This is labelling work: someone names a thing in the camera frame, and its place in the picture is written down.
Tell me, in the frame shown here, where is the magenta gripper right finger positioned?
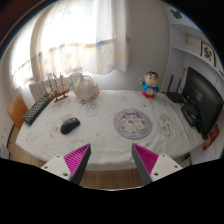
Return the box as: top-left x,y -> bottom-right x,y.
131,143 -> 184,186

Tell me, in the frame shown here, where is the orange wooden chair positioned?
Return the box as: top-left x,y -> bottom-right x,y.
7,94 -> 28,129

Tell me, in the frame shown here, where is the black wifi router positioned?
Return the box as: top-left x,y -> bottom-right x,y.
165,75 -> 186,103

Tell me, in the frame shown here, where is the white patterned tablecloth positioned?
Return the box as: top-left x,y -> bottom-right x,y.
16,90 -> 203,170

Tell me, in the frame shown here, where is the black computer mouse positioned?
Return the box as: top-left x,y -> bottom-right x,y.
60,118 -> 80,135

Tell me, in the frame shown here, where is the framed calligraphy picture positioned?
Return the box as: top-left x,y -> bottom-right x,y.
201,42 -> 215,65

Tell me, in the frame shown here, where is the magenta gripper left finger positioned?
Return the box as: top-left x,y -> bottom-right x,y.
40,143 -> 92,186

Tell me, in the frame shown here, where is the black computer monitor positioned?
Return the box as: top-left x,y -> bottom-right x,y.
181,67 -> 224,140

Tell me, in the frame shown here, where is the white ceramic teapot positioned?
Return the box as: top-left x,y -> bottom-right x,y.
74,74 -> 99,104

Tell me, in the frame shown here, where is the cartoon boy figurine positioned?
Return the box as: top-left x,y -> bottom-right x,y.
140,71 -> 159,99

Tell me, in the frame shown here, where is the black keyboard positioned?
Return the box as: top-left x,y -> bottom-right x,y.
23,93 -> 51,125

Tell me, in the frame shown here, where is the white sheer curtain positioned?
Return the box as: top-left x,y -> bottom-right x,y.
9,0 -> 130,89

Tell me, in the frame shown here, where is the white wall shelf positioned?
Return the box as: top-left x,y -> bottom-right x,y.
162,6 -> 224,98

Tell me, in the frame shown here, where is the red paper item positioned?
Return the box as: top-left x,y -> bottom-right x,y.
202,125 -> 220,150

